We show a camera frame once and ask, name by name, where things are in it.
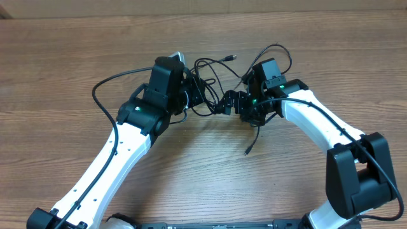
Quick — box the thin black usb cable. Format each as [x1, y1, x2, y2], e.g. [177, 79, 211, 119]
[233, 43, 293, 156]

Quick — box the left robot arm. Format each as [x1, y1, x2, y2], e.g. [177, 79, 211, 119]
[26, 52, 197, 228]

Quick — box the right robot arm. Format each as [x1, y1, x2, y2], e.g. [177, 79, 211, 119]
[215, 59, 404, 228]

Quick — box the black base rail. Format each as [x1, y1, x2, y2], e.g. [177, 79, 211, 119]
[104, 212, 363, 229]

